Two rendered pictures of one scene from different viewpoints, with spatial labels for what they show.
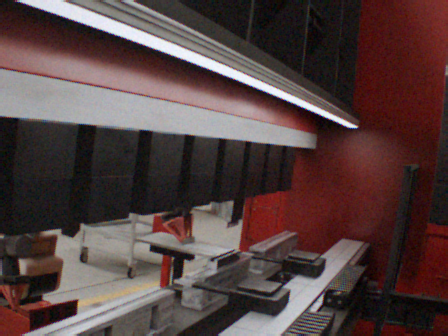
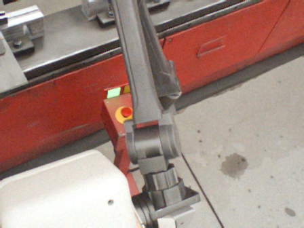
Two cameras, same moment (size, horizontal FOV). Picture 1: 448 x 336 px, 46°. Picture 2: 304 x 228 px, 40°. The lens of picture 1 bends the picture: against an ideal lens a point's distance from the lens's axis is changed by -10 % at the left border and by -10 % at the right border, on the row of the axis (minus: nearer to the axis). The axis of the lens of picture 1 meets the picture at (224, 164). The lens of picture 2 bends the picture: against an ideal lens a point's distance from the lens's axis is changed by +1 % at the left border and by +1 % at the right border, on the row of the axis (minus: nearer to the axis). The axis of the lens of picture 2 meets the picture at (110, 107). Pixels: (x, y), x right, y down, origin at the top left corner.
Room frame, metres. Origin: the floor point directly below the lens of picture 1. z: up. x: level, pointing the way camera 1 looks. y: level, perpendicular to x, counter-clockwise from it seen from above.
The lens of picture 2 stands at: (2.18, 0.82, 2.00)
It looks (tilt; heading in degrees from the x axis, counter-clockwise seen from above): 57 degrees down; 212
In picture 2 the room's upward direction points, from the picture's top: 10 degrees clockwise
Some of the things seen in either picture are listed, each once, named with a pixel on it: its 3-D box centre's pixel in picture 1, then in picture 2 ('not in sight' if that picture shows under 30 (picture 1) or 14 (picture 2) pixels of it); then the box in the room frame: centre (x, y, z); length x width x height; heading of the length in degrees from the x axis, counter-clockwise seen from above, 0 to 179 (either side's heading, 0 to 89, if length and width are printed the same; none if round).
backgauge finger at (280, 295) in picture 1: (229, 288); not in sight; (1.26, -0.05, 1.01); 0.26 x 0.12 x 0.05; 69
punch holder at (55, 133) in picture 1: (24, 172); not in sight; (0.81, 0.30, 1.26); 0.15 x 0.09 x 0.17; 159
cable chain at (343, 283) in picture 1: (347, 283); not in sight; (1.38, -0.35, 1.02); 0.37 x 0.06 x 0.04; 159
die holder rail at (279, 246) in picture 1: (274, 250); not in sight; (2.23, -0.24, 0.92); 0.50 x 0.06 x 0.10; 159
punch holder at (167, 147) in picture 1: (146, 170); not in sight; (1.18, 0.16, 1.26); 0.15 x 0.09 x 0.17; 159
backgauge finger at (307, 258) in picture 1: (280, 258); not in sight; (1.67, -0.20, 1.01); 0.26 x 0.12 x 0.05; 69
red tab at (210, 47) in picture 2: not in sight; (212, 46); (0.81, 0.46, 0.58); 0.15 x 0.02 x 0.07; 159
